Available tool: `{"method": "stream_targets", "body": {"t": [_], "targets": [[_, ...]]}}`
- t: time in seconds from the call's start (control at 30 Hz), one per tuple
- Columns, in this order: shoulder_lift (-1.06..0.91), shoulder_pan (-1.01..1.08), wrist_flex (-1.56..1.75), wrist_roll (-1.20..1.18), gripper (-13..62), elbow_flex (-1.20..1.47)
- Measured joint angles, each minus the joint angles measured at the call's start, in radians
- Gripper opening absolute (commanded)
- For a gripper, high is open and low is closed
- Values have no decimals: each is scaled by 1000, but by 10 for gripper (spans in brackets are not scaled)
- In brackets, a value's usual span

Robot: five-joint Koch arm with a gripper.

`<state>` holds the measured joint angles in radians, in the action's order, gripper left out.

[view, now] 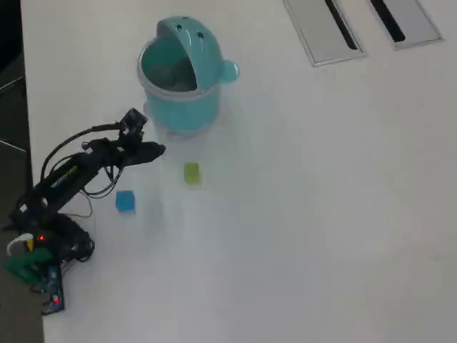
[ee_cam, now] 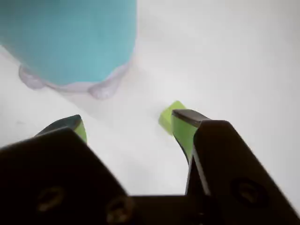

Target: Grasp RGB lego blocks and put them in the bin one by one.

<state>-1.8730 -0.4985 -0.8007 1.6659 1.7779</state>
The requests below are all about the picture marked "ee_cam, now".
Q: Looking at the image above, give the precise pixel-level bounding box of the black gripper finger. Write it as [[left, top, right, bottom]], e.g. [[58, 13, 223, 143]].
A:
[[171, 109, 300, 225], [0, 114, 135, 225]]

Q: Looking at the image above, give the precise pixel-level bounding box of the green cube block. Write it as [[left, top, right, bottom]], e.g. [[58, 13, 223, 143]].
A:
[[158, 100, 188, 137]]

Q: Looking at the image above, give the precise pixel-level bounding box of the teal cartoon trash bin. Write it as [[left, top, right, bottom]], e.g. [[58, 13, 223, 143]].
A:
[[0, 0, 137, 100]]

